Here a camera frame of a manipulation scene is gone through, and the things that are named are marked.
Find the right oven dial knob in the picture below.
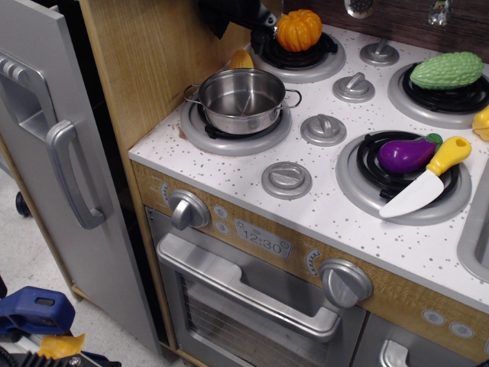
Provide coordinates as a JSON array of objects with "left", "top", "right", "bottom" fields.
[{"left": 319, "top": 258, "right": 374, "bottom": 309}]

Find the hanging metal utensil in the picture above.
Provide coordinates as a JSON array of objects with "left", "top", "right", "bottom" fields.
[{"left": 428, "top": 0, "right": 452, "bottom": 27}]

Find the stainless steel pot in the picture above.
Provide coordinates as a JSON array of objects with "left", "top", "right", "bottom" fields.
[{"left": 183, "top": 68, "right": 303, "bottom": 135}]

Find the grey oven door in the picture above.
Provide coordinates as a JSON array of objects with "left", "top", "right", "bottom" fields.
[{"left": 146, "top": 208, "right": 365, "bottom": 366}]

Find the purple toy eggplant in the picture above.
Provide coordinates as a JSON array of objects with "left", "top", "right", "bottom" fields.
[{"left": 377, "top": 133, "right": 443, "bottom": 174}]

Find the grey toy fridge door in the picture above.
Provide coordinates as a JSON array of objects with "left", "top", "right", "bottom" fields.
[{"left": 1, "top": 1, "right": 161, "bottom": 353}]

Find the blue clamp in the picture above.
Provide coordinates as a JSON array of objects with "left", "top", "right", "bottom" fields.
[{"left": 1, "top": 286, "right": 76, "bottom": 336}]

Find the rear left stove burner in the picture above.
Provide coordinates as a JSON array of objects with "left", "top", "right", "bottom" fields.
[{"left": 250, "top": 32, "right": 346, "bottom": 84}]

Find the grey sink basin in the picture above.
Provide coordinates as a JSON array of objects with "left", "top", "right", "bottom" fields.
[{"left": 457, "top": 163, "right": 488, "bottom": 283}]

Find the front right stove burner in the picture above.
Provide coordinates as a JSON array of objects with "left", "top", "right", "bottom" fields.
[{"left": 335, "top": 131, "right": 472, "bottom": 226}]

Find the rear right stove burner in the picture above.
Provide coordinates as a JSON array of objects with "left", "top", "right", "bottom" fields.
[{"left": 387, "top": 63, "right": 488, "bottom": 129}]

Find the hanging metal spoon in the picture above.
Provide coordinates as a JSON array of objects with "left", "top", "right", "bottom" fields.
[{"left": 344, "top": 0, "right": 376, "bottom": 19}]

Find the oven dial knob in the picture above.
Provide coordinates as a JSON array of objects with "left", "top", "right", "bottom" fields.
[
  {"left": 168, "top": 190, "right": 211, "bottom": 231},
  {"left": 319, "top": 258, "right": 374, "bottom": 309}
]

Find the orange toy pumpkin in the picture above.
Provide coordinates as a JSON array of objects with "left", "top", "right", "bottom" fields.
[{"left": 276, "top": 9, "right": 322, "bottom": 53}]

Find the green toy bitter gourd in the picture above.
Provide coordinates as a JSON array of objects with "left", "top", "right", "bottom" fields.
[{"left": 410, "top": 52, "right": 484, "bottom": 90}]

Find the oven clock display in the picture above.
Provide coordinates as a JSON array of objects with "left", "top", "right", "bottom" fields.
[{"left": 234, "top": 219, "right": 293, "bottom": 259}]

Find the yellow toy pepper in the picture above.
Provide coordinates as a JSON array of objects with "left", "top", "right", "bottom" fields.
[{"left": 472, "top": 106, "right": 489, "bottom": 141}]

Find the grey stovetop knob front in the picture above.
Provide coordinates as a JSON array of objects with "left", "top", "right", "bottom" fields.
[{"left": 261, "top": 161, "right": 313, "bottom": 200}]

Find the grey lower cabinet door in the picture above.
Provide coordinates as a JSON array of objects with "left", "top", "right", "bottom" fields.
[{"left": 351, "top": 314, "right": 477, "bottom": 366}]

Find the black caster wheel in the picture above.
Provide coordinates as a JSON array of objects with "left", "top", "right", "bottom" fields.
[{"left": 15, "top": 192, "right": 31, "bottom": 218}]

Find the yellow tape piece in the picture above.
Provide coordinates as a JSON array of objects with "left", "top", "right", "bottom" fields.
[{"left": 37, "top": 334, "right": 86, "bottom": 359}]

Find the grey fridge door handle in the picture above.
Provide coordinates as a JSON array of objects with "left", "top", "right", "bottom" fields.
[{"left": 45, "top": 119, "right": 113, "bottom": 230}]

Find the yellow toy corn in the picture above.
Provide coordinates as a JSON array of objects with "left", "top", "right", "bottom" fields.
[{"left": 229, "top": 50, "right": 254, "bottom": 69}]

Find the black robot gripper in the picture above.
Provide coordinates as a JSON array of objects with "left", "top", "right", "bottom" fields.
[{"left": 197, "top": 0, "right": 277, "bottom": 54}]

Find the stove burner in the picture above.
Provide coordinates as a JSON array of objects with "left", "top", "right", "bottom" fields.
[
  {"left": 180, "top": 102, "right": 292, "bottom": 157},
  {"left": 387, "top": 63, "right": 488, "bottom": 129},
  {"left": 335, "top": 131, "right": 472, "bottom": 226},
  {"left": 250, "top": 32, "right": 346, "bottom": 84}
]

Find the left oven dial knob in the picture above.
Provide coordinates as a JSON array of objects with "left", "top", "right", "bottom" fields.
[{"left": 168, "top": 190, "right": 211, "bottom": 231}]

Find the front left stove burner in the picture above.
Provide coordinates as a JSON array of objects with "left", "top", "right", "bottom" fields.
[{"left": 180, "top": 102, "right": 292, "bottom": 157}]

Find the yellow handled toy knife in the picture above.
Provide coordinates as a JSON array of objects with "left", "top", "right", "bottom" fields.
[{"left": 379, "top": 136, "right": 471, "bottom": 219}]

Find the grey stovetop knob rear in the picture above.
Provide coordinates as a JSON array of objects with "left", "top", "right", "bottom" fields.
[{"left": 360, "top": 38, "right": 400, "bottom": 67}]

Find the grey stovetop knob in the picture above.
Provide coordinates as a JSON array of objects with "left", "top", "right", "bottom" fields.
[
  {"left": 332, "top": 73, "right": 375, "bottom": 103},
  {"left": 300, "top": 114, "right": 347, "bottom": 147},
  {"left": 360, "top": 38, "right": 400, "bottom": 67},
  {"left": 261, "top": 161, "right": 313, "bottom": 200}
]

